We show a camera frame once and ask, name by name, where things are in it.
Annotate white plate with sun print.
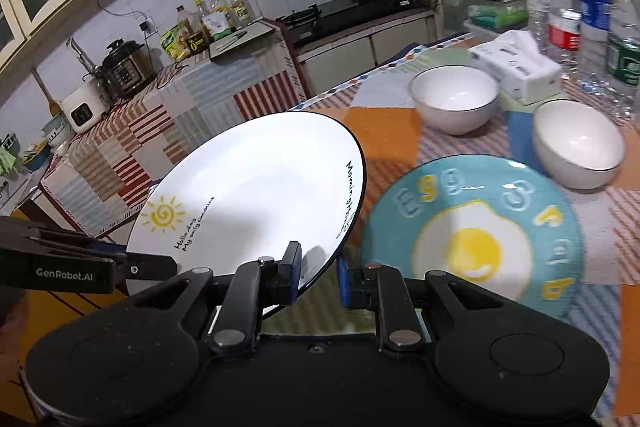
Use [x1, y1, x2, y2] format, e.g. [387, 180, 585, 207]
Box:
[125, 111, 368, 320]

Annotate black pressure cooker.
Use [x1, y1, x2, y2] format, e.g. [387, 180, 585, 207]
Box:
[102, 39, 157, 100]

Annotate striped patchwork counter cloth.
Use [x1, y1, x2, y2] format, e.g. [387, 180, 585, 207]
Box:
[40, 19, 308, 248]

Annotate metal utensil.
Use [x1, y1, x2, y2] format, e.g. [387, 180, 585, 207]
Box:
[217, 31, 249, 51]

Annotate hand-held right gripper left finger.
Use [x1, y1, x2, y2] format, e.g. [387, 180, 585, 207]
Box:
[127, 242, 303, 355]

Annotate yellow cooking oil bottle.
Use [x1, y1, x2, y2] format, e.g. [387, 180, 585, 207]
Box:
[206, 0, 232, 42]
[227, 0, 252, 30]
[195, 0, 212, 35]

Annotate red label water bottle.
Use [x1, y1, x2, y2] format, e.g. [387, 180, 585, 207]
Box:
[547, 0, 583, 80]

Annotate white kitchen appliance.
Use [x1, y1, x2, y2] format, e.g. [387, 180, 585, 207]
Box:
[62, 79, 112, 134]

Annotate green label water bottle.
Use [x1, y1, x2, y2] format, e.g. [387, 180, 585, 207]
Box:
[605, 0, 640, 118]

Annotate dark sauce bottle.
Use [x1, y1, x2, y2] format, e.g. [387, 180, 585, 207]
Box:
[175, 4, 209, 55]

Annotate lower cabinet doors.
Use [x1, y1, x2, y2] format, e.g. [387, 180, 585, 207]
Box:
[295, 9, 437, 94]

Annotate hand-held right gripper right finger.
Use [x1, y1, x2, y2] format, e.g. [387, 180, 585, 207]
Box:
[337, 256, 506, 355]

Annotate yellow green food packet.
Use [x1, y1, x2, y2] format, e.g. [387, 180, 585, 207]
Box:
[160, 24, 187, 61]

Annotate blue label water bottle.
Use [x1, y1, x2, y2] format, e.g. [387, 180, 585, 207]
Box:
[580, 0, 617, 92]

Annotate black gas stove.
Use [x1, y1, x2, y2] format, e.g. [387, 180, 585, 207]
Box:
[276, 0, 432, 48]

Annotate cutting board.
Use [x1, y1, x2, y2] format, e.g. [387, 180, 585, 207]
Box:
[207, 21, 278, 60]

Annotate white tissue box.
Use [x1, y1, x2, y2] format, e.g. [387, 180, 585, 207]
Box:
[467, 29, 563, 105]

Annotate clear water bottle white cap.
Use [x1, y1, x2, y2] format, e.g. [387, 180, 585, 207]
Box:
[525, 0, 557, 52]

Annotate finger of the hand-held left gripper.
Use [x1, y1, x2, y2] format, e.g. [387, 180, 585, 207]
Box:
[75, 240, 129, 257]
[113, 254, 179, 280]

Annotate blue plate with egg print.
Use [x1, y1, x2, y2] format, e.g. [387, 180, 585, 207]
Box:
[361, 154, 586, 320]

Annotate white bowl with dark rim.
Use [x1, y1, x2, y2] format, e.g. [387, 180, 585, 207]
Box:
[409, 66, 501, 136]
[531, 99, 627, 190]

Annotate teal basin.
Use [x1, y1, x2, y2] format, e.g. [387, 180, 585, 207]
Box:
[22, 146, 52, 172]

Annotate glass storage container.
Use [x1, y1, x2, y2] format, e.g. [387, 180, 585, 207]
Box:
[460, 0, 531, 30]

